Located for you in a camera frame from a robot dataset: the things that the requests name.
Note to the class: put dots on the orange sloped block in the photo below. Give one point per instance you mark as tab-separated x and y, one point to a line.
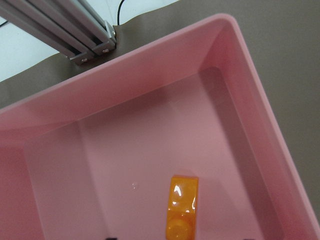
182	208

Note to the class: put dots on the pink plastic box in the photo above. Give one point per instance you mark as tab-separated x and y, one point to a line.
93	156

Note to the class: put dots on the aluminium frame post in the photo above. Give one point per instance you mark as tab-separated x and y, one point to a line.
71	27

